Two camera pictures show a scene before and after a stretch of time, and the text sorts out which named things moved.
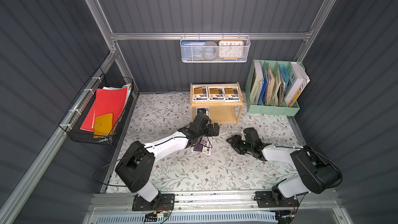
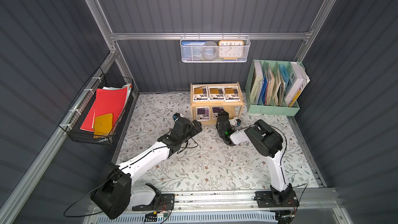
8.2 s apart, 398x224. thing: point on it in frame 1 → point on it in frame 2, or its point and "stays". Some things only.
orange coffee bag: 231,94 stays
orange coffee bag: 200,93 stays
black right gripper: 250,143 → 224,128
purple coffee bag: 203,145 → 215,109
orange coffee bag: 216,94 stays
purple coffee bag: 205,110 stays
